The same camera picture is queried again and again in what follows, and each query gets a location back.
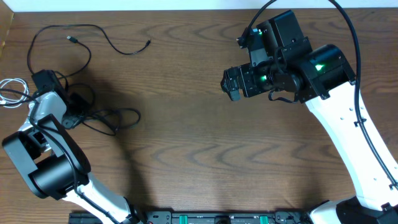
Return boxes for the short black cable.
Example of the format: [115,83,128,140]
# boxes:
[62,82,142,137]

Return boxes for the long black cable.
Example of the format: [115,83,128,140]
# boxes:
[27,24,152,78]

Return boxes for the white usb cable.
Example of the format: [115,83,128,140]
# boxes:
[0,77,30,109]

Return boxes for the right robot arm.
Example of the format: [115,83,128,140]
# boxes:
[220,11,397,223]

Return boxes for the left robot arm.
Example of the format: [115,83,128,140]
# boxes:
[2,70,147,223]

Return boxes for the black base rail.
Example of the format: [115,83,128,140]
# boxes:
[68,210,312,224]

